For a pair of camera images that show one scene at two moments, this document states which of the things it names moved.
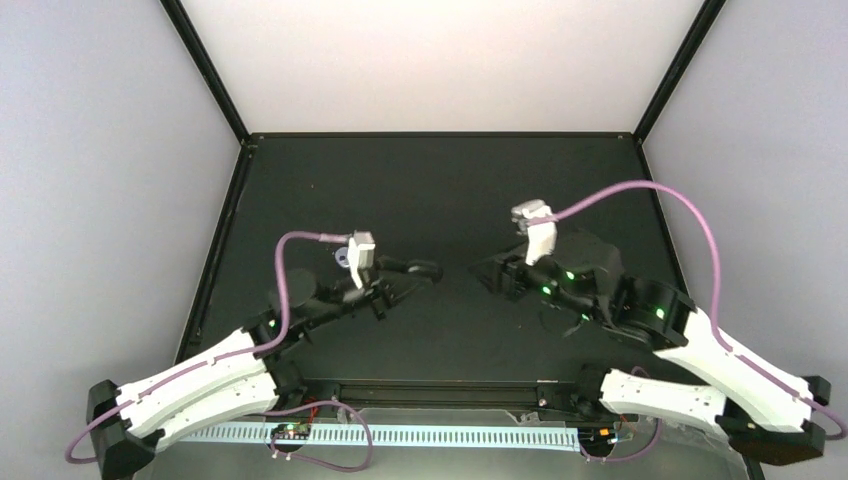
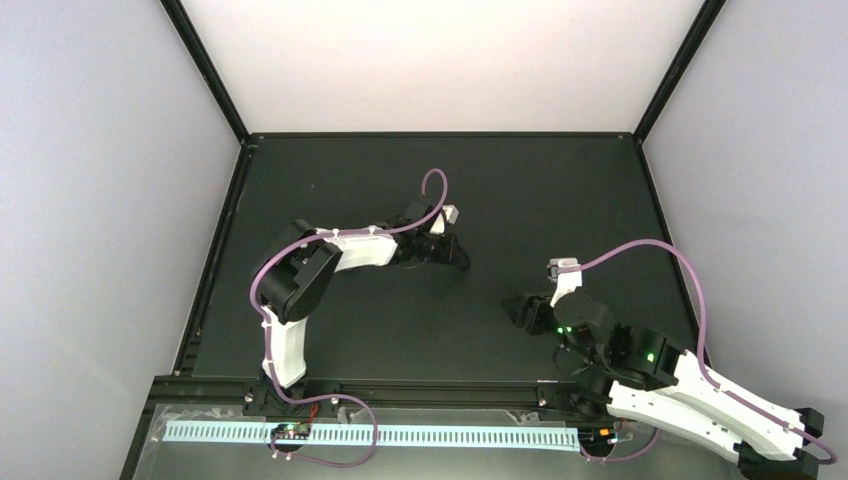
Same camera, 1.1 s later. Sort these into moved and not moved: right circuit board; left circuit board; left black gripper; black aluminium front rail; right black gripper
Moved: left black gripper; right black gripper
Not moved: right circuit board; black aluminium front rail; left circuit board
